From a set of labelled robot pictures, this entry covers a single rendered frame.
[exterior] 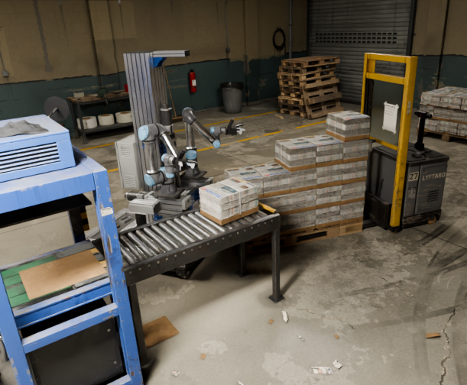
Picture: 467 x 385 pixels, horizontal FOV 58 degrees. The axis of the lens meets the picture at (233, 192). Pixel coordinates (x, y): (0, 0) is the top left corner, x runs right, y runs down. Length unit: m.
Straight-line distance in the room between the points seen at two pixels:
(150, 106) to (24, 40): 6.15
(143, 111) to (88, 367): 2.17
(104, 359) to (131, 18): 8.48
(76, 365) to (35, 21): 7.91
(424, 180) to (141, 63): 3.13
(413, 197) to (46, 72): 7.62
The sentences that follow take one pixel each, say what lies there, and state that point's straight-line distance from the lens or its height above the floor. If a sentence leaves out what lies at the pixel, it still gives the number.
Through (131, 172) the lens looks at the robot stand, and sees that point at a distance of 4.18.
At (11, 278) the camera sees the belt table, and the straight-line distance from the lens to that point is 3.07.
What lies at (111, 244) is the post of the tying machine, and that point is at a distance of 2.48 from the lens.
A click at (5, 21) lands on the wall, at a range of 9.77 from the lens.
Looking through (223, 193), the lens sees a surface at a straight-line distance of 3.20.
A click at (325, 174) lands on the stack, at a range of 4.40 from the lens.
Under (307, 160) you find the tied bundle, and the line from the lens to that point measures 4.25.
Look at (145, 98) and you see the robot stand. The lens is 3.93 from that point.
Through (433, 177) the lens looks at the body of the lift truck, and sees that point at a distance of 5.02.
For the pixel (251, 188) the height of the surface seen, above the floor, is 1.02.
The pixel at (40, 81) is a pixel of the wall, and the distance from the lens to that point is 9.87.
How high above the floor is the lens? 2.24
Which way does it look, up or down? 22 degrees down
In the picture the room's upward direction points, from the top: 3 degrees counter-clockwise
